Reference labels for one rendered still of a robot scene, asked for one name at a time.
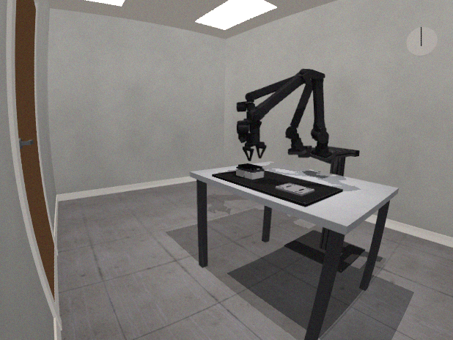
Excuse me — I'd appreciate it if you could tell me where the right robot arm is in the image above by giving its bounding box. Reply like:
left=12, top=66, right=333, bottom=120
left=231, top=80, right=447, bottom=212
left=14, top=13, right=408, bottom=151
left=237, top=76, right=312, bottom=152

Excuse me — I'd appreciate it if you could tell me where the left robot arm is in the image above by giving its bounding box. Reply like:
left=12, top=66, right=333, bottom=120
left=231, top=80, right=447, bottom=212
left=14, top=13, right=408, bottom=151
left=237, top=69, right=332, bottom=158

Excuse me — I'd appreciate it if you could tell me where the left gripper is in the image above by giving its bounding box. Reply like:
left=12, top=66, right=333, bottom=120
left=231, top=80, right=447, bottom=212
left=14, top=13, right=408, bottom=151
left=243, top=133, right=267, bottom=161

